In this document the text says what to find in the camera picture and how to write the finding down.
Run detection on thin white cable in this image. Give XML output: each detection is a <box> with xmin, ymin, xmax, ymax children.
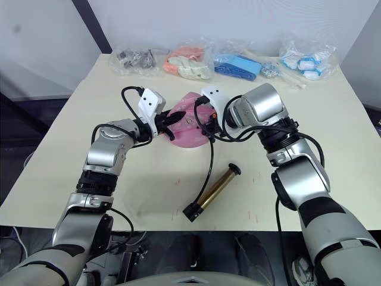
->
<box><xmin>11</xmin><ymin>226</ymin><xmax>31</xmax><ymax>260</ymax></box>

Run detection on pink printed ball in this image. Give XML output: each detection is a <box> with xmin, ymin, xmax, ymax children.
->
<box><xmin>165</xmin><ymin>91</ymin><xmax>216</xmax><ymax>150</ymax></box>

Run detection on small metal chain bundle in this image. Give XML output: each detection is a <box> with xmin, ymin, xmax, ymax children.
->
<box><xmin>261</xmin><ymin>62</ymin><xmax>281</xmax><ymax>79</ymax></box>

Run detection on dark partition post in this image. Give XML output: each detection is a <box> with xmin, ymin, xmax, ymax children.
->
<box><xmin>73</xmin><ymin>0</ymin><xmax>113</xmax><ymax>55</ymax></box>

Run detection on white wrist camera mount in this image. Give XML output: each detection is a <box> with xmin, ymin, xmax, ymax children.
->
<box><xmin>138</xmin><ymin>88</ymin><xmax>167</xmax><ymax>138</ymax></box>
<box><xmin>201</xmin><ymin>85</ymin><xmax>230</xmax><ymax>132</ymax></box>

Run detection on plastic bag black parts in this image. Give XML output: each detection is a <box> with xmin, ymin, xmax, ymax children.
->
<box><xmin>108</xmin><ymin>44</ymin><xmax>167</xmax><ymax>77</ymax></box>

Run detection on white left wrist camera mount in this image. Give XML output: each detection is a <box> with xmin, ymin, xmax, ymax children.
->
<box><xmin>138</xmin><ymin>88</ymin><xmax>167</xmax><ymax>138</ymax></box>

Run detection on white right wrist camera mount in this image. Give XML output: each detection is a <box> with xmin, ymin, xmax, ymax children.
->
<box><xmin>201</xmin><ymin>85</ymin><xmax>230</xmax><ymax>132</ymax></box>

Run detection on brass hand pump black hose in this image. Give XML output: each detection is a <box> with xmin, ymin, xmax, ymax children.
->
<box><xmin>182</xmin><ymin>138</ymin><xmax>242</xmax><ymax>222</ymax></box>

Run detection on grey robot torso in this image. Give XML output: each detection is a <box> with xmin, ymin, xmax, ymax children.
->
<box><xmin>117</xmin><ymin>268</ymin><xmax>269</xmax><ymax>286</ymax></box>

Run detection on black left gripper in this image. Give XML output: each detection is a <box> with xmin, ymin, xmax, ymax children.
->
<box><xmin>153</xmin><ymin>110</ymin><xmax>186</xmax><ymax>142</ymax></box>

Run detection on plastic bag blue white items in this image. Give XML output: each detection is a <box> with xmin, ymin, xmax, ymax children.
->
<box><xmin>278</xmin><ymin>34</ymin><xmax>341</xmax><ymax>82</ymax></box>

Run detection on cream wooden sticks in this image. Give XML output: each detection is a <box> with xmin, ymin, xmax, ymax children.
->
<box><xmin>279</xmin><ymin>64</ymin><xmax>308</xmax><ymax>91</ymax></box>

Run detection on grey sneaker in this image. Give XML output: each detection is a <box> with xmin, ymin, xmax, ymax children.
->
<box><xmin>291</xmin><ymin>256</ymin><xmax>315</xmax><ymax>286</ymax></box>

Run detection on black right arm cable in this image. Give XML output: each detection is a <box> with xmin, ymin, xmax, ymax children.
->
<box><xmin>193</xmin><ymin>97</ymin><xmax>326</xmax><ymax>168</ymax></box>

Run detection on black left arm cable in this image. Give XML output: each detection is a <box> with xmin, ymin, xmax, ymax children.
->
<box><xmin>91</xmin><ymin>86</ymin><xmax>153</xmax><ymax>149</ymax></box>

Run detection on plastic bag orange white items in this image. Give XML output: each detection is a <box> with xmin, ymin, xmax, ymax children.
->
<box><xmin>162</xmin><ymin>37</ymin><xmax>216</xmax><ymax>82</ymax></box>

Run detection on dark rounded shape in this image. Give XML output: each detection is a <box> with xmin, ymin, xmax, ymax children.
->
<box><xmin>233</xmin><ymin>232</ymin><xmax>275</xmax><ymax>284</ymax></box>

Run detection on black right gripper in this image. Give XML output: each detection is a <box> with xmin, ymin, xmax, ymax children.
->
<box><xmin>202</xmin><ymin>110</ymin><xmax>224</xmax><ymax>138</ymax></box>

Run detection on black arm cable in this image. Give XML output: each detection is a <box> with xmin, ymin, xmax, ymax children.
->
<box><xmin>193</xmin><ymin>97</ymin><xmax>326</xmax><ymax>168</ymax></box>
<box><xmin>91</xmin><ymin>86</ymin><xmax>153</xmax><ymax>149</ymax></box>

